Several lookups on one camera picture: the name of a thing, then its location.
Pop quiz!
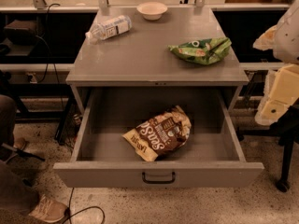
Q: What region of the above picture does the white bowl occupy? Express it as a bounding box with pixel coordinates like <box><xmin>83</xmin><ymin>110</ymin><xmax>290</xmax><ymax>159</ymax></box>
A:
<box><xmin>136</xmin><ymin>2</ymin><xmax>168</xmax><ymax>21</ymax></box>

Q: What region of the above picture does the brown chip bag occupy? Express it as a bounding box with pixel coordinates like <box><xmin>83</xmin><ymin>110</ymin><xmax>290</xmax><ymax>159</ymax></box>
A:
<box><xmin>122</xmin><ymin>105</ymin><xmax>192</xmax><ymax>161</ymax></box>

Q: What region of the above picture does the grey metal cabinet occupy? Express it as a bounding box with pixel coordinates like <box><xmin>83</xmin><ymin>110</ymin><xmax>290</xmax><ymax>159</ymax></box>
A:
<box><xmin>66</xmin><ymin>7</ymin><xmax>249</xmax><ymax>110</ymax></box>

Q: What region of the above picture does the black drawer handle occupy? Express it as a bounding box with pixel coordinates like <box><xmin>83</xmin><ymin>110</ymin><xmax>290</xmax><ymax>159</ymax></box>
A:
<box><xmin>141</xmin><ymin>172</ymin><xmax>176</xmax><ymax>185</ymax></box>

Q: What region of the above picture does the person's leg in trousers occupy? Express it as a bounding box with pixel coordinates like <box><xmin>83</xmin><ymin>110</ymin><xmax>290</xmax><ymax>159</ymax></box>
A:
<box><xmin>0</xmin><ymin>95</ymin><xmax>39</xmax><ymax>216</ymax></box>

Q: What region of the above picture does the tan sneaker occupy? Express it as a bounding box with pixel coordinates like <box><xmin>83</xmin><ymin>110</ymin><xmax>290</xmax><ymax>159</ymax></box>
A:
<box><xmin>29</xmin><ymin>194</ymin><xmax>67</xmax><ymax>223</ymax></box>

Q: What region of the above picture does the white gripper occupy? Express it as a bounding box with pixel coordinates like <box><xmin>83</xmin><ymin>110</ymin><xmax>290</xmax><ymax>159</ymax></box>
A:
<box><xmin>253</xmin><ymin>25</ymin><xmax>299</xmax><ymax>126</ymax></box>

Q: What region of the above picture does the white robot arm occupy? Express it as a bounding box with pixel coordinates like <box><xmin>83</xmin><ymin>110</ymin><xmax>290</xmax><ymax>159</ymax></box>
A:
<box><xmin>253</xmin><ymin>0</ymin><xmax>299</xmax><ymax>126</ymax></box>

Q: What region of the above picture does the clear plastic water bottle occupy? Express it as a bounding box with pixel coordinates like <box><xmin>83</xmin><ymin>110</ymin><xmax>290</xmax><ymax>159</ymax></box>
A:
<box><xmin>86</xmin><ymin>15</ymin><xmax>132</xmax><ymax>41</ymax></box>

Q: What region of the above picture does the open grey drawer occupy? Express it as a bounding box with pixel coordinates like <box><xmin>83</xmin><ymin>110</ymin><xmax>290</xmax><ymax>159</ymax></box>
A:
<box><xmin>54</xmin><ymin>87</ymin><xmax>263</xmax><ymax>188</ymax></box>

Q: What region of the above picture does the green chip bag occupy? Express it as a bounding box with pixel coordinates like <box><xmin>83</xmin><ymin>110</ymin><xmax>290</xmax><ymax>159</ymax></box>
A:
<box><xmin>168</xmin><ymin>37</ymin><xmax>232</xmax><ymax>65</ymax></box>

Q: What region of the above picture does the black floor cable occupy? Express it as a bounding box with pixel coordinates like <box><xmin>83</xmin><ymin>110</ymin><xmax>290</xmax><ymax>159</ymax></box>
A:
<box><xmin>61</xmin><ymin>188</ymin><xmax>107</xmax><ymax>224</ymax></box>

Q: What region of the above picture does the dark box on shelf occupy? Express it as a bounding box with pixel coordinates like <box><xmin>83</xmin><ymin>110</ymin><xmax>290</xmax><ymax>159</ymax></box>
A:
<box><xmin>4</xmin><ymin>20</ymin><xmax>38</xmax><ymax>46</ymax></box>

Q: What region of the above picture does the black hanging cable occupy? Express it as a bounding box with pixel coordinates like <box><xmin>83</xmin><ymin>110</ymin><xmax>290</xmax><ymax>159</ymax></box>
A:
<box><xmin>34</xmin><ymin>3</ymin><xmax>64</xmax><ymax>110</ymax></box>

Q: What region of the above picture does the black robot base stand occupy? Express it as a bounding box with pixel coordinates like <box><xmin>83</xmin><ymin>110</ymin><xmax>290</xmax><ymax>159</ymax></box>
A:
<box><xmin>236</xmin><ymin>105</ymin><xmax>299</xmax><ymax>192</ymax></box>

